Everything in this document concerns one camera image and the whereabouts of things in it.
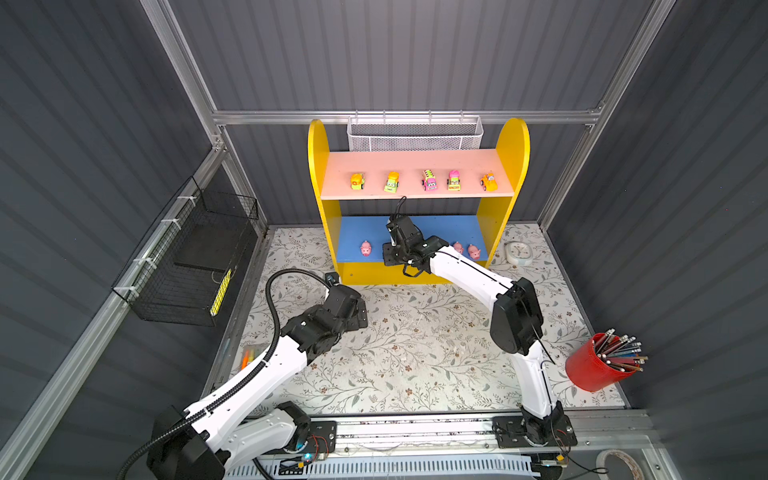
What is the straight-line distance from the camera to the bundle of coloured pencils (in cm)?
72

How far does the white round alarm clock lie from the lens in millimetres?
1094

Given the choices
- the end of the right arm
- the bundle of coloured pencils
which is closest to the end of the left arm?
the end of the right arm
